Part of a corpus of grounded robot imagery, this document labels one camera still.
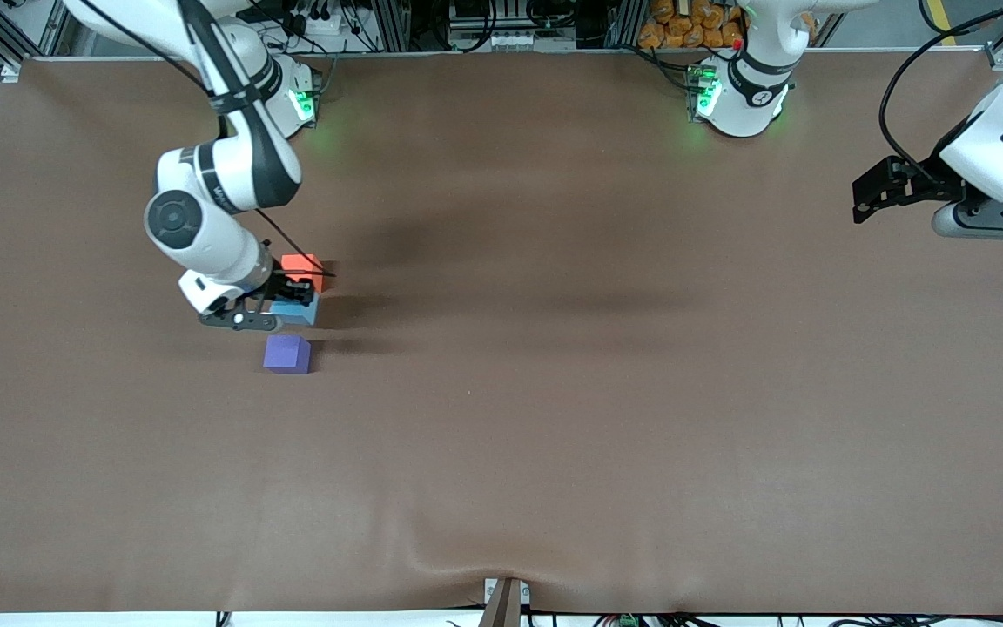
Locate light blue foam block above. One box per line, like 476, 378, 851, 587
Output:
271, 292, 321, 328

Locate orange foam block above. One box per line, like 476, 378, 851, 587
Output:
280, 253, 326, 293

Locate purple foam block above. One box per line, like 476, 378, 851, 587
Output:
263, 334, 312, 375

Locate bag of orange items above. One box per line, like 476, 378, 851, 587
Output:
638, 0, 744, 51

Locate white strip with black plugs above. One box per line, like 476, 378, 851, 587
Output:
286, 0, 356, 37

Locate brown table mat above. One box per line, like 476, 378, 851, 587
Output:
0, 51, 1003, 616

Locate white power strip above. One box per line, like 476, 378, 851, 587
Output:
491, 30, 579, 51

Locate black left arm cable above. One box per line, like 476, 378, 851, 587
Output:
878, 0, 1003, 188

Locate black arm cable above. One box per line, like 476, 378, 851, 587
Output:
878, 0, 1003, 188
75, 0, 337, 280

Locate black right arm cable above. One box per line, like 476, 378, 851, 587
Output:
75, 0, 337, 280

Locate brown camera mount post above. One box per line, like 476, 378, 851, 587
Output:
480, 576, 530, 627

